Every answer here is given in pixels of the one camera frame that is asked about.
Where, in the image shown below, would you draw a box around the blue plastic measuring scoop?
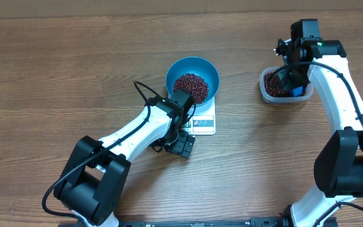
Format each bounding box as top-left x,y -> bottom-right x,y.
289,86 -> 307,97

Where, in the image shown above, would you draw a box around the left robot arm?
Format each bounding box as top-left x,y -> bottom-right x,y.
52,91 -> 195,226

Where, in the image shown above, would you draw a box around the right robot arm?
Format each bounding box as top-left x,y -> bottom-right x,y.
273,19 -> 363,226

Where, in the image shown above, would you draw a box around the white digital kitchen scale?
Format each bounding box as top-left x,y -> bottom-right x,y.
181,97 -> 216,136

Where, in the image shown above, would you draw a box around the red beans in bowl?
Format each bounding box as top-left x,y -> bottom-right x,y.
173,73 -> 209,104

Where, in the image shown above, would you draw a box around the blue metal bowl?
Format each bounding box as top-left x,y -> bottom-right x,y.
166,57 -> 220,106

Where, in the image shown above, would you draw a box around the red adzuki beans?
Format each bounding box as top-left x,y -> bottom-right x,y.
263,73 -> 290,97

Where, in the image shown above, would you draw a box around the clear plastic container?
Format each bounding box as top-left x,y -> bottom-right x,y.
260,66 -> 314,104

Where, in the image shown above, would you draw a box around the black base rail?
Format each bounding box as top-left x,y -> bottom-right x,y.
58,216 -> 338,227

